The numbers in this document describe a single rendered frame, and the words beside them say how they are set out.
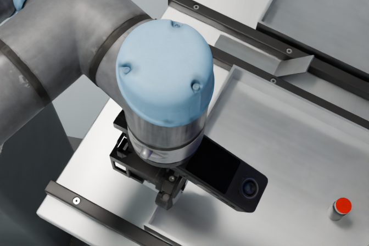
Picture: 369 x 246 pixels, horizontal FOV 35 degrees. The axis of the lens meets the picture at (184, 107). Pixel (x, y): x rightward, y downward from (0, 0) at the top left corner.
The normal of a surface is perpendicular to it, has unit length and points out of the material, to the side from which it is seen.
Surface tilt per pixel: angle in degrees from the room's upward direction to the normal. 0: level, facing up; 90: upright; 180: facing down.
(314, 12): 0
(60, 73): 68
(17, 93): 49
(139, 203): 0
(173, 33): 0
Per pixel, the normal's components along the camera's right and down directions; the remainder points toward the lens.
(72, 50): 0.59, 0.22
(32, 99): 0.68, 0.46
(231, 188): 0.42, -0.11
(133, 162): 0.04, -0.39
